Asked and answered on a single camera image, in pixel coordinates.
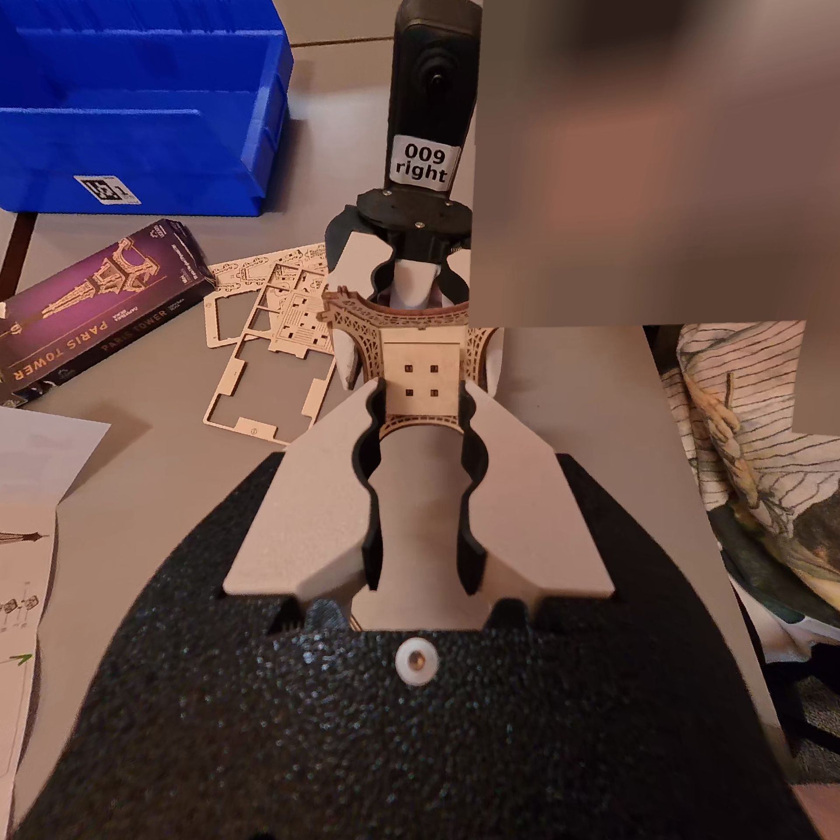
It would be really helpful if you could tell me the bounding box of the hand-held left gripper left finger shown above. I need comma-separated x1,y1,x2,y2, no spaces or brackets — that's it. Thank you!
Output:
223,378,388,605

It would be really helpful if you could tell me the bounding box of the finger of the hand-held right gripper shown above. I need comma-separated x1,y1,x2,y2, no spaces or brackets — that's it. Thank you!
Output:
482,327,508,396
333,230,395,389

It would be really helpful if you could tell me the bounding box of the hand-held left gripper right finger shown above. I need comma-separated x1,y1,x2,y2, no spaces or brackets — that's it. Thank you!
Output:
456,382,616,608

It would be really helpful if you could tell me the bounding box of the wooden tower base model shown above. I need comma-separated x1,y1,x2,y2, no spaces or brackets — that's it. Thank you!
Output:
319,285,503,439

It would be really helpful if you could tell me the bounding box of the grey desk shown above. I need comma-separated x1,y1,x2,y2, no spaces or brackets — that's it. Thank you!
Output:
0,0,795,782

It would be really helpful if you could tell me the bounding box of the wooden sheet with ornate cutouts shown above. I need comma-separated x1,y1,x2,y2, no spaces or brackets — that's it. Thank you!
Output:
211,243,329,296

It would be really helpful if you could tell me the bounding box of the person's white printed t-shirt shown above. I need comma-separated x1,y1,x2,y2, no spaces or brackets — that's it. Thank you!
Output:
659,322,840,657

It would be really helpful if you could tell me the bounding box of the folded instruction booklet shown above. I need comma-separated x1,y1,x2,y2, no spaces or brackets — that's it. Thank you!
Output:
0,407,112,815

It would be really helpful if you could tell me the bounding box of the purple puzzle box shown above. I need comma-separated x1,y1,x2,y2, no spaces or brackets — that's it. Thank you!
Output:
0,218,217,409

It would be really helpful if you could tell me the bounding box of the blue plastic bin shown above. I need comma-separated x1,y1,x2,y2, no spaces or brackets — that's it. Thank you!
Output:
0,0,294,217

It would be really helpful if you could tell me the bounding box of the empty wooden frame sheet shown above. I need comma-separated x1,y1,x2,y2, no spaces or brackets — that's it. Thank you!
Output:
203,292,339,444

